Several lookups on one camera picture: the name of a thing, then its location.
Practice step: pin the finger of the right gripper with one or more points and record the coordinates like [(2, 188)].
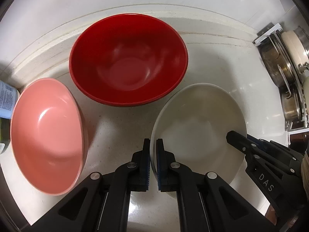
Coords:
[(276, 150), (240, 142)]

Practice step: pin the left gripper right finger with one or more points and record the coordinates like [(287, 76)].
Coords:
[(205, 201)]

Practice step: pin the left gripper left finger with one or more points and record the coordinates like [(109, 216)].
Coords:
[(101, 201)]

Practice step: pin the cream white bowl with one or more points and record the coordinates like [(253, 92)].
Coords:
[(193, 125)]

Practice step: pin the pink bowl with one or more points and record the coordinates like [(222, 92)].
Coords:
[(48, 135)]

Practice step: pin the red black bowl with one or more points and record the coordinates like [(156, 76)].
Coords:
[(128, 60)]

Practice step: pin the person right hand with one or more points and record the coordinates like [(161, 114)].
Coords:
[(305, 173)]

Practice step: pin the steel pot lower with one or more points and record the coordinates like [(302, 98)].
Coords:
[(291, 105)]

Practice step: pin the steel pot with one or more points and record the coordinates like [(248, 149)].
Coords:
[(291, 105), (277, 63)]

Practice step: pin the cream ceramic pot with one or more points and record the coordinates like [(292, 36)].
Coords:
[(306, 91)]

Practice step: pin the steel pot upper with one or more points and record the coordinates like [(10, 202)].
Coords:
[(277, 63)]

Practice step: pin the white enamel pot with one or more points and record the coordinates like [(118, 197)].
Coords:
[(296, 43)]

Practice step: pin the white pot rack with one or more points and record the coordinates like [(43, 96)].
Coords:
[(303, 123)]

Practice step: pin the green dish soap bottle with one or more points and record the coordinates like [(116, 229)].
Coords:
[(4, 135)]

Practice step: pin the white blue pump bottle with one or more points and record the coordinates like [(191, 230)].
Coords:
[(8, 98)]

